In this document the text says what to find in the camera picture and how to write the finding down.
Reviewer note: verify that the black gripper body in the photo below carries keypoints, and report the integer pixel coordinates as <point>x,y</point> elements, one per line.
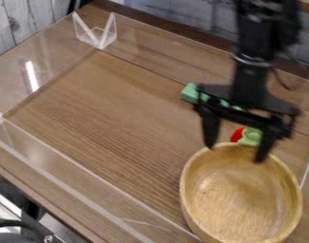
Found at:
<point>263,110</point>

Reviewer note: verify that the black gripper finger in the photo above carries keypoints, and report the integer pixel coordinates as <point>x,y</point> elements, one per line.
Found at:
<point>267,141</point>
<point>210,128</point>

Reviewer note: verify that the red plush fruit green leaf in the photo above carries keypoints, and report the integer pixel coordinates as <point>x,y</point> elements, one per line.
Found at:
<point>246,136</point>

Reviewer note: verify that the wooden bowl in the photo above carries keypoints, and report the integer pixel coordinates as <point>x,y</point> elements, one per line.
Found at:
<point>237,201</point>

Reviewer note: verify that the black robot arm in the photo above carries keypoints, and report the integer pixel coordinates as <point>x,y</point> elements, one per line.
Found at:
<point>267,27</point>

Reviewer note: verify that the green foam block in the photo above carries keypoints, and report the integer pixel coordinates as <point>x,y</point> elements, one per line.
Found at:
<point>190,96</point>

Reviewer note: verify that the black metal stand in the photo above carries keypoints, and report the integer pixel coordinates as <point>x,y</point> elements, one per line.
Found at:
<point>33,230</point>

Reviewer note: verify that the clear acrylic corner bracket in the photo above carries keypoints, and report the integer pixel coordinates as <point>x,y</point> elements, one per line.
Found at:
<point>97,37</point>

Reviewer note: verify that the clear acrylic tray wall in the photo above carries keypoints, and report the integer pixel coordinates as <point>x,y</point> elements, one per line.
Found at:
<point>87,203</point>

